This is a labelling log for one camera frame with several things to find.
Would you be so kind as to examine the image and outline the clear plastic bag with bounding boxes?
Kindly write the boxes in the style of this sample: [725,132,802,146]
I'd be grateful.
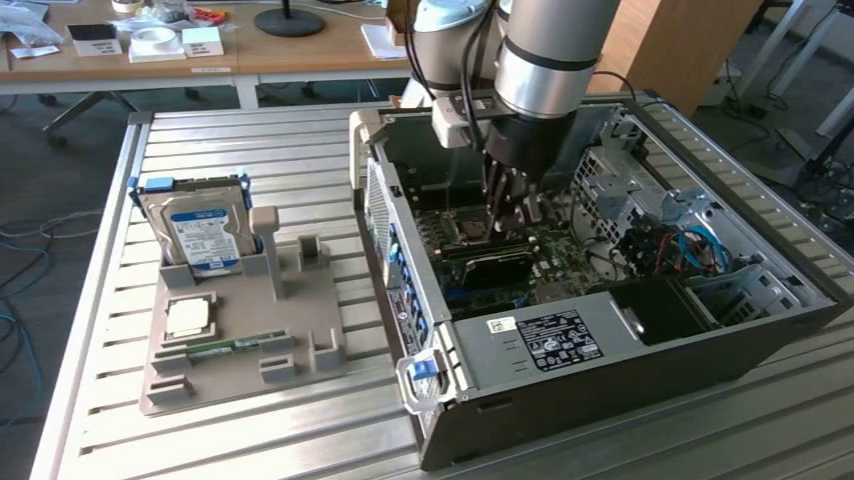
[0,0,67,47]

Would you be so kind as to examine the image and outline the white tape roll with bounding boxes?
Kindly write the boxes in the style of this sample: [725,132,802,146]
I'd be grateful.
[131,26,179,52]

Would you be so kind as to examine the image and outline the red wire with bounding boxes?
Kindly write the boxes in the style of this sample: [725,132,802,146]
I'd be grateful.
[651,229,677,275]

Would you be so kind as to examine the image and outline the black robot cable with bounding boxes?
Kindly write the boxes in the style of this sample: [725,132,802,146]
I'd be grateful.
[589,69,637,97]

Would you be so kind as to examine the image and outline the CPU socket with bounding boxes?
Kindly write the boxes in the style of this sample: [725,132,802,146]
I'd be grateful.
[453,208,499,247]

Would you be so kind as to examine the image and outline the silver CPU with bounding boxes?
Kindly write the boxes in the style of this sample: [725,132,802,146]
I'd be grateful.
[164,298,214,336]

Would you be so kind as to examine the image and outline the grey parts rack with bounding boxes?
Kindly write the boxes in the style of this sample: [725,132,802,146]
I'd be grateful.
[138,204,353,417]

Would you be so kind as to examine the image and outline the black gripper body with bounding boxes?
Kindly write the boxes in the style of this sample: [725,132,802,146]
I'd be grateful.
[479,112,581,181]

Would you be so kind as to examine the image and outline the green motherboard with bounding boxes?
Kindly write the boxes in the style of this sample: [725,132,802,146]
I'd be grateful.
[413,184,619,321]

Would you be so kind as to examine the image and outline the open grey PC case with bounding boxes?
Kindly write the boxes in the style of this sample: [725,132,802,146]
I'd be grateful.
[347,89,854,471]

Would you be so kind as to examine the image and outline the flat white box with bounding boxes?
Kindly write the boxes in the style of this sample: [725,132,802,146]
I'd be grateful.
[126,37,188,64]

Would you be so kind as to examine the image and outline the graphics card with metal bracket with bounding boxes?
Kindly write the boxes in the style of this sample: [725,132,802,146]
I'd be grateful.
[459,247,537,291]

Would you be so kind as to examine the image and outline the green RAM stick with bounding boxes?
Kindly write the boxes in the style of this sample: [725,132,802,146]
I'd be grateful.
[155,330,290,359]

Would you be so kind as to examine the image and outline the hard disk in blue caddy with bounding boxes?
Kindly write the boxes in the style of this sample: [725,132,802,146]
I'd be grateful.
[127,173,255,279]

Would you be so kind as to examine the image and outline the black round lamp base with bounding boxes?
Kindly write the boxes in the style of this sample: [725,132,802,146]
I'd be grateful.
[253,0,327,38]

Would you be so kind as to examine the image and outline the stack of white papers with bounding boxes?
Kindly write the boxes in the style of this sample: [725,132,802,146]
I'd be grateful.
[359,23,413,62]

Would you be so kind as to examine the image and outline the small white labelled box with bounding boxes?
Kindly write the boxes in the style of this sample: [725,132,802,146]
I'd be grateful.
[180,25,224,58]

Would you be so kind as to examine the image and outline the white paper slip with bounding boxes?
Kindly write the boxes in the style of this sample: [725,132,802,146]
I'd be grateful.
[8,44,62,61]

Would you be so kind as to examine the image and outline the blue floor cable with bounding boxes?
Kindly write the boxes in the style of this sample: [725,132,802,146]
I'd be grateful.
[0,244,54,432]

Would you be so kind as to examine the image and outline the white floor cable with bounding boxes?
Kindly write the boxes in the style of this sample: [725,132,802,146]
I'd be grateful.
[0,208,103,240]

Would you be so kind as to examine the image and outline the blue wire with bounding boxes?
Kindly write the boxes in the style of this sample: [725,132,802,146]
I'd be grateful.
[672,224,734,277]

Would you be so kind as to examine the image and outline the metal disk bay cage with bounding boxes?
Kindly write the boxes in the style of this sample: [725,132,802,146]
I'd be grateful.
[571,144,806,326]

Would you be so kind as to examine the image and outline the grey power supply unit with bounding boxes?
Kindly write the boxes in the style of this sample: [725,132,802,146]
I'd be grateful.
[437,292,647,397]

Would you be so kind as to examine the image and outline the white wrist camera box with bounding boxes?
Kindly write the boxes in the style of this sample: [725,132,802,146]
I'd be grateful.
[429,94,499,150]

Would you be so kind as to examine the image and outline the wooden desk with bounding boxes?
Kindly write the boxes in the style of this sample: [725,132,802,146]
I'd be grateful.
[0,0,602,96]

